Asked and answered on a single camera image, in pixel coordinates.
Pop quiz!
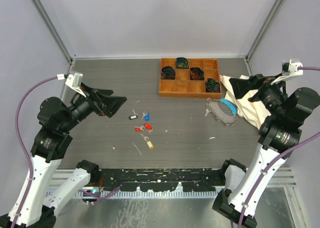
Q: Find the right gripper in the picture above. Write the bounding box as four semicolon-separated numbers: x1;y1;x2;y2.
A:
230;71;290;116

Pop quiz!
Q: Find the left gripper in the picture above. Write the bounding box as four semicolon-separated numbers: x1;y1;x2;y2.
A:
61;81;127;131

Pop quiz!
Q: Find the blue-handled keyring with rings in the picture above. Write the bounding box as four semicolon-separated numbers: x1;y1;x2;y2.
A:
205;98;238;126

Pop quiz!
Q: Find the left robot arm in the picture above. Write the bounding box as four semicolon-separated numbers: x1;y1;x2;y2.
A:
0;85;127;228

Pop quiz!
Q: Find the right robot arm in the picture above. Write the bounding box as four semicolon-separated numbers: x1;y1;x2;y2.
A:
212;74;320;228

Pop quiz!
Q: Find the cream cloth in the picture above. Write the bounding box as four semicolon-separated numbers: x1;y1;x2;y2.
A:
219;75;271;129

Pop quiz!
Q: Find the black tag key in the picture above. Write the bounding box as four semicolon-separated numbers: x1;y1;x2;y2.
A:
128;110;139;120

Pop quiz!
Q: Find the blue tag key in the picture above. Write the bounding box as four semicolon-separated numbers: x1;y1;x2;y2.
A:
141;112;150;121

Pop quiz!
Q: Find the red tag key lower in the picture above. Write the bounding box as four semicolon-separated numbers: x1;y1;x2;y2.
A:
134;126;145;132

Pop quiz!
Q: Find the red tag key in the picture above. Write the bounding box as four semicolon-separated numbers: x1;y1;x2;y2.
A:
144;123;153;133
134;126;145;132

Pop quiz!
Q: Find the red tag key upper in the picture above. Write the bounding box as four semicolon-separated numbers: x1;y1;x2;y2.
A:
144;123;153;133

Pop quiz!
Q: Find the rolled brown belt middle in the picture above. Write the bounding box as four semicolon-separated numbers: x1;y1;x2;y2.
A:
189;67;205;80

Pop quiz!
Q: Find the yellow tag key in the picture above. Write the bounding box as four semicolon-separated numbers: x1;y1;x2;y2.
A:
140;134;154;149

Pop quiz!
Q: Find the rolled belt left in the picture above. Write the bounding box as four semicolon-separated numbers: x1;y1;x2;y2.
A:
160;66;176;80

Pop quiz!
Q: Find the wooden compartment tray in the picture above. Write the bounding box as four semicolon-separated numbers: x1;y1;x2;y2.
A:
159;58;222;99

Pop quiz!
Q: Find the rolled belt top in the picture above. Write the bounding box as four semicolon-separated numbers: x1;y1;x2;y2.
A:
175;57;189;69

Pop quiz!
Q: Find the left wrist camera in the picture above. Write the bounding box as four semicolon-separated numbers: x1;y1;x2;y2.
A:
65;72;86;97

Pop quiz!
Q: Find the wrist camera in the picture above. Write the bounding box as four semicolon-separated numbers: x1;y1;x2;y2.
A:
271;59;303;85
65;72;86;97

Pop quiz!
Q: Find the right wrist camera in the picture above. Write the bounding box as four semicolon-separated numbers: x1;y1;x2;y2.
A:
271;59;303;85

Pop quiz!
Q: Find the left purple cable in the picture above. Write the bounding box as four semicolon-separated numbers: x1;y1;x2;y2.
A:
9;76;66;228

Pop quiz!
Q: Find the aluminium rail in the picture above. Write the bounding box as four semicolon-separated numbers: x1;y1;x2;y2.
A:
48;167;297;190

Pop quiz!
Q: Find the grey cable duct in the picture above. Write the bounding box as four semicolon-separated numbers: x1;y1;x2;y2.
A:
74;188;223;199

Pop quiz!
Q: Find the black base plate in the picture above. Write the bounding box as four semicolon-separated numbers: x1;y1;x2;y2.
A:
71;167;250;193

